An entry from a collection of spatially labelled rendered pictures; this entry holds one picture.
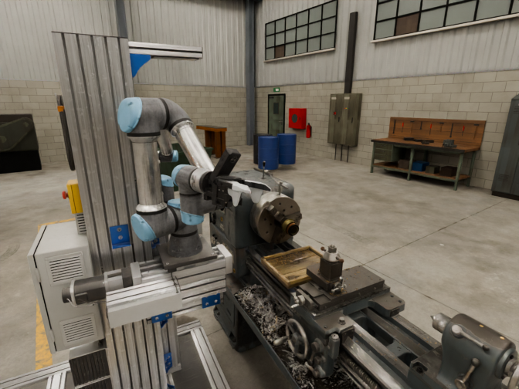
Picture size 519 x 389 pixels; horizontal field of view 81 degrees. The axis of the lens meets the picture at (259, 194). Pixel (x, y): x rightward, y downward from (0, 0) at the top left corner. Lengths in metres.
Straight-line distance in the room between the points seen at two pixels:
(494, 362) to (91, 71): 1.60
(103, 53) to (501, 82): 7.54
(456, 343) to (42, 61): 11.42
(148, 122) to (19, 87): 10.42
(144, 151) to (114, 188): 0.30
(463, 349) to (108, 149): 1.42
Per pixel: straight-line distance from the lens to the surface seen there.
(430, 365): 1.32
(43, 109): 11.50
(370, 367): 1.37
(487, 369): 1.17
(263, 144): 8.37
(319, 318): 1.43
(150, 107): 1.16
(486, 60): 8.27
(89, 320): 1.62
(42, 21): 11.74
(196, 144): 1.15
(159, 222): 1.23
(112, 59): 1.38
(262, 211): 1.83
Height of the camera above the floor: 1.79
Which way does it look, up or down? 17 degrees down
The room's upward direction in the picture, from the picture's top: straight up
